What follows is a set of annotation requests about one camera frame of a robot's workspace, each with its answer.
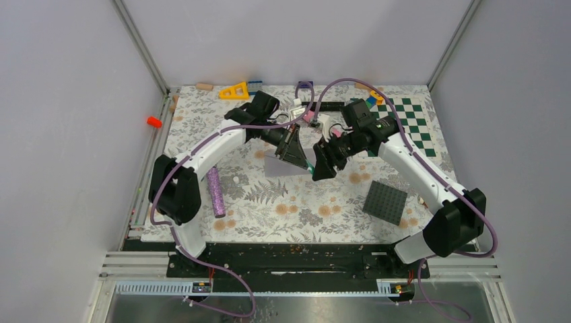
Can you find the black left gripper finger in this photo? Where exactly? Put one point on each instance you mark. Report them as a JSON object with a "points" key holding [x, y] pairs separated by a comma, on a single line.
{"points": [[283, 168], [296, 154]]}

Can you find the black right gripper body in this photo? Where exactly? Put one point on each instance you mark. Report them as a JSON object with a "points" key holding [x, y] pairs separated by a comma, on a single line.
{"points": [[345, 146]]}

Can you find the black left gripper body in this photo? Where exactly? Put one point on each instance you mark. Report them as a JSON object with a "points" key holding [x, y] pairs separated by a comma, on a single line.
{"points": [[281, 136]]}

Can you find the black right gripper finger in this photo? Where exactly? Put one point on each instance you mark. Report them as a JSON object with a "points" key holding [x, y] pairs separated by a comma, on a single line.
{"points": [[323, 168], [338, 155]]}

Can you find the green white glue stick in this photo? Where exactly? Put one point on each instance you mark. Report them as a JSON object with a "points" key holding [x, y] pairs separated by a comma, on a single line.
{"points": [[310, 168]]}

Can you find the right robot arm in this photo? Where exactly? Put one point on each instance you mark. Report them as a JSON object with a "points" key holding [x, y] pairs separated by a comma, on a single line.
{"points": [[457, 214]]}

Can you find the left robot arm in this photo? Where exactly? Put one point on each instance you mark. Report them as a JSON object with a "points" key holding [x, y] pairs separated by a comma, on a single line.
{"points": [[175, 190]]}

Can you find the floral patterned table mat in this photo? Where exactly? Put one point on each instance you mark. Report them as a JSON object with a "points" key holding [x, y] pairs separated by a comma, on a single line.
{"points": [[294, 208]]}

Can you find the pink microphone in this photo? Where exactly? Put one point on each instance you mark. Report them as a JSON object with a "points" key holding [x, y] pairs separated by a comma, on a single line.
{"points": [[313, 123]]}

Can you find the purple flat toy brick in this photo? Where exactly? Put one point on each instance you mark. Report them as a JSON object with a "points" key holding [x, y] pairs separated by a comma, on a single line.
{"points": [[305, 84]]}

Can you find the grey and blue brick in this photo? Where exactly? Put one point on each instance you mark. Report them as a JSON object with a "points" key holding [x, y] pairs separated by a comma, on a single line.
{"points": [[254, 86]]}

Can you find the wooden block back right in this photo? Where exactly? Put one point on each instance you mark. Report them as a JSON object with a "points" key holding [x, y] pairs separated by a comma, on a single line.
{"points": [[363, 86]]}

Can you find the yellow triangle shape toy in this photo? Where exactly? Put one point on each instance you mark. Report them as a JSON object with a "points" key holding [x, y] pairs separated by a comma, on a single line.
{"points": [[235, 92]]}

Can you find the dark grey studded baseplate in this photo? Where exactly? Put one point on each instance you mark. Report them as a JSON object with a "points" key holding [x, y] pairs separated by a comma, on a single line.
{"points": [[385, 203]]}

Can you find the purple glitter microphone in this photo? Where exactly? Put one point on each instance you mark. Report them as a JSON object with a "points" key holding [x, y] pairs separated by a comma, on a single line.
{"points": [[216, 194]]}

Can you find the green white chessboard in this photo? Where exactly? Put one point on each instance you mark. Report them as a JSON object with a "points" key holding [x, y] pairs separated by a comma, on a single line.
{"points": [[416, 122]]}

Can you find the multicolour brick stack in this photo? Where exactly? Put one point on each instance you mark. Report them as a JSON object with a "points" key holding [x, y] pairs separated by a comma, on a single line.
{"points": [[421, 201]]}

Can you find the light wooden block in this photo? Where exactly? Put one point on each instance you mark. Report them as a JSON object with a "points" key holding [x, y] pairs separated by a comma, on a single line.
{"points": [[204, 87]]}

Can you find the red plastic cylinder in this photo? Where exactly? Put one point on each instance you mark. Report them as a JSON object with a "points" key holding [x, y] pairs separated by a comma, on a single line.
{"points": [[154, 122]]}

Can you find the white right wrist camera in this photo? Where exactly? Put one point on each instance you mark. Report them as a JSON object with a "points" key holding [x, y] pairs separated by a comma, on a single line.
{"points": [[324, 124]]}

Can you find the orange yellow ring toy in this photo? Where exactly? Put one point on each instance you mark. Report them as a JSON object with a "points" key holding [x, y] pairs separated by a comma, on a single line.
{"points": [[376, 99]]}

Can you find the wooden block by rail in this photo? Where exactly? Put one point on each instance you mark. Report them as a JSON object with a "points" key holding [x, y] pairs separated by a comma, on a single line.
{"points": [[174, 103]]}

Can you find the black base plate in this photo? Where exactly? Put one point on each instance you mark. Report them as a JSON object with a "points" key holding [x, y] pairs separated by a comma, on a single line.
{"points": [[276, 268]]}

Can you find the aluminium side rail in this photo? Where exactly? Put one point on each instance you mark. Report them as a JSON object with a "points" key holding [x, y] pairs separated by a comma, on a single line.
{"points": [[156, 148]]}

